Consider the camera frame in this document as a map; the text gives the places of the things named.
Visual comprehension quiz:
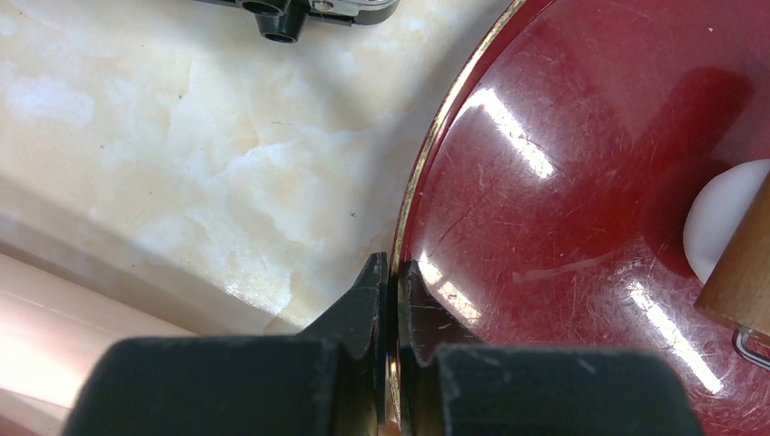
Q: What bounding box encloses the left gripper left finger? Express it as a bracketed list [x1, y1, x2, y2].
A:
[64, 253, 388, 435]

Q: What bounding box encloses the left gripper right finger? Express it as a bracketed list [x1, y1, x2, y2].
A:
[397, 262, 702, 435]

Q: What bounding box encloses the round red tray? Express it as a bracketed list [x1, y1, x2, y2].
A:
[391, 1, 769, 435]

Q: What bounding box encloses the wooden double-ended roller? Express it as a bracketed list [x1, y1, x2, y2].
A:
[695, 178, 769, 370]

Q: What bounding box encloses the white dough ball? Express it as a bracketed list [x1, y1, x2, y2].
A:
[683, 159, 769, 283]

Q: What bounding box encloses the pink plastic cylinder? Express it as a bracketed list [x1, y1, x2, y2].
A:
[1, 256, 185, 435]

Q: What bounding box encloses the black case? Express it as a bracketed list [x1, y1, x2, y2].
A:
[201, 0, 400, 44]

